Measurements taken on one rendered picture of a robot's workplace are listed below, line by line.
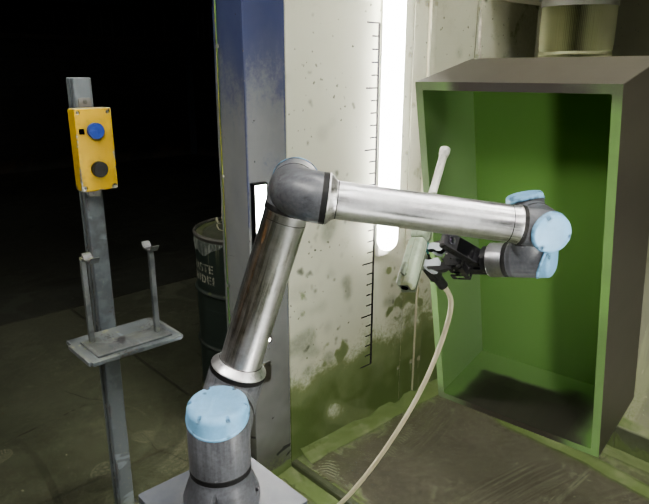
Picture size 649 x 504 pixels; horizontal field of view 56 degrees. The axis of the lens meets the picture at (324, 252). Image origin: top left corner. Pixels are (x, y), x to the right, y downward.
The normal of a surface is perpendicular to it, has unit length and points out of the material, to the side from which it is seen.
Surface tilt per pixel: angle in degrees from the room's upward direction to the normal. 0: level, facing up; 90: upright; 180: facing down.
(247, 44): 90
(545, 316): 102
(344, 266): 90
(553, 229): 90
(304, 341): 90
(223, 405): 5
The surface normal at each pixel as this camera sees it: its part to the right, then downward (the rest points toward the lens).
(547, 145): -0.65, 0.40
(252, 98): 0.67, 0.21
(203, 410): 0.00, -0.93
